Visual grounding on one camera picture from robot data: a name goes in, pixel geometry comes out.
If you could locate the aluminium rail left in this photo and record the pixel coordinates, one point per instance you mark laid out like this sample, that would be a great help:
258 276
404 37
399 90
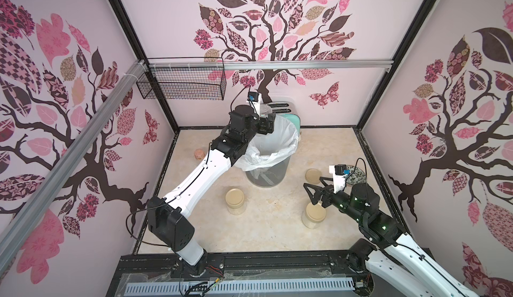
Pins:
14 236

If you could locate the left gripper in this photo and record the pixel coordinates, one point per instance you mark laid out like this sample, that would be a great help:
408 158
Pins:
266 123

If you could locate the black wire basket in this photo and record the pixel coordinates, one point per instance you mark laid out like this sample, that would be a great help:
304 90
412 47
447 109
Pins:
184 78

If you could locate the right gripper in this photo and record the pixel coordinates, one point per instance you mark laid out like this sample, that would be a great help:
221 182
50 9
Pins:
326 193

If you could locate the small bottle with cork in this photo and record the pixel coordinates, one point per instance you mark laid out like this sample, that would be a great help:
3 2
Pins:
200 154

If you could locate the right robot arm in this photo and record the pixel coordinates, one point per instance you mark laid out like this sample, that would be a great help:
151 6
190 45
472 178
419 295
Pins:
385 249

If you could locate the white slotted cable duct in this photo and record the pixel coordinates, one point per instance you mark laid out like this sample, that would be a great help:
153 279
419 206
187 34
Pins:
239 287

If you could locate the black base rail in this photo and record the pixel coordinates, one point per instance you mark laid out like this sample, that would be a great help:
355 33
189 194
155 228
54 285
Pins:
143 268

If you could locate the glass jar beige lid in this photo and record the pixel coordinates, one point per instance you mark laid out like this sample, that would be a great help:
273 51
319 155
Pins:
313 215
236 201

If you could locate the patterned ceramic bowl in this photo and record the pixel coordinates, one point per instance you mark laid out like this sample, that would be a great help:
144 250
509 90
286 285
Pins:
356 176

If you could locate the aluminium rail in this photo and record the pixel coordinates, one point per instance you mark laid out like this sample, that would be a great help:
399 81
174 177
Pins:
276 65
14 236

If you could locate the grey mesh trash bin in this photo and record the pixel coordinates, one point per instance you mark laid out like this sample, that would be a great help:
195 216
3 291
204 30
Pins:
269 176

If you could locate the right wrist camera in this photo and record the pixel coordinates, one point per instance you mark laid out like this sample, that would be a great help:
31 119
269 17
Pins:
340 173

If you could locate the aluminium rail back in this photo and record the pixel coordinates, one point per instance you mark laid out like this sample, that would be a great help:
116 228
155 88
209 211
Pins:
276 65

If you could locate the white plastic trash bag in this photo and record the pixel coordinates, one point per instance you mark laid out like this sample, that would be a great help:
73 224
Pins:
265 151

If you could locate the mint green toaster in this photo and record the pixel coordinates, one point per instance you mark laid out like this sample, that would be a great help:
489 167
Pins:
287 110

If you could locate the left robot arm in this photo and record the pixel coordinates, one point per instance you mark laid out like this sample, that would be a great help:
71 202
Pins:
168 216

